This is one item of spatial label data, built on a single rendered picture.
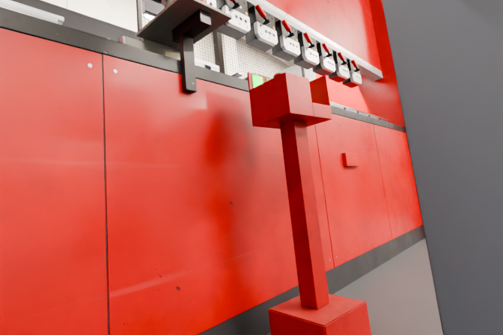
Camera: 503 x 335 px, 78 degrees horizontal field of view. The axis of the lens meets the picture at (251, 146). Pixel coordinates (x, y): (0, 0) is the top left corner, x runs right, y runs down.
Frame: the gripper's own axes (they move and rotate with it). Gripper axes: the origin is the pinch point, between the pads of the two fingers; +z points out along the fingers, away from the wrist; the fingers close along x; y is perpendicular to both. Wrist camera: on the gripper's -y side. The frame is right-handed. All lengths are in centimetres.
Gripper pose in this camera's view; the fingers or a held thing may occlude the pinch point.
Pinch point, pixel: (171, 16)
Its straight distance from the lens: 112.1
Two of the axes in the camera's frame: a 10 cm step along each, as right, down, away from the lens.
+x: -6.8, -0.5, -7.3
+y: -6.2, -4.9, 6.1
